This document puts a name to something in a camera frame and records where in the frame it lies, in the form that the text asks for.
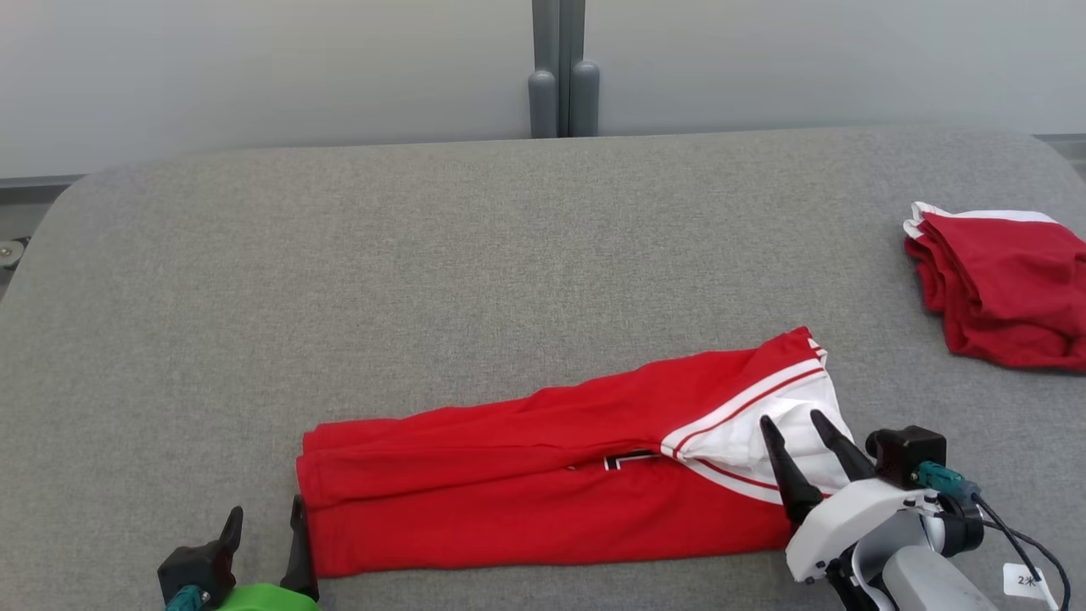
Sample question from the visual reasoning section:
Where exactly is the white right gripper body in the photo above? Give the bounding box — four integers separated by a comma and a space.
785, 477, 932, 586

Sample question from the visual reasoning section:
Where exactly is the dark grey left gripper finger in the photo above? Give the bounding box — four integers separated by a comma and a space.
280, 495, 320, 599
219, 507, 245, 561

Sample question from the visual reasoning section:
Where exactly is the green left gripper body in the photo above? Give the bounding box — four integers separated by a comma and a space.
212, 582, 322, 611

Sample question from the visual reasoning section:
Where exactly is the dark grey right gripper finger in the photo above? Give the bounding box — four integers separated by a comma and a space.
759, 416, 824, 527
810, 410, 876, 489

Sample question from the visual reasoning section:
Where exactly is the red jersey with black lettering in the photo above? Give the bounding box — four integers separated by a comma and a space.
295, 327, 854, 580

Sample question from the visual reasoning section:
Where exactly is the plain red shirt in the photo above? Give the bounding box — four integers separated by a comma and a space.
903, 201, 1086, 374

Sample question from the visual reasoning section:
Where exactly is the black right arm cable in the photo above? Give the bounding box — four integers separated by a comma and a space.
916, 462, 1072, 611

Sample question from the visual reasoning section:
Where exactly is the white cable label tag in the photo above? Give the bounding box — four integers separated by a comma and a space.
1003, 563, 1046, 599

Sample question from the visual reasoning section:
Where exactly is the grey metal frame post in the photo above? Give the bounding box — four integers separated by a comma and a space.
528, 0, 602, 138

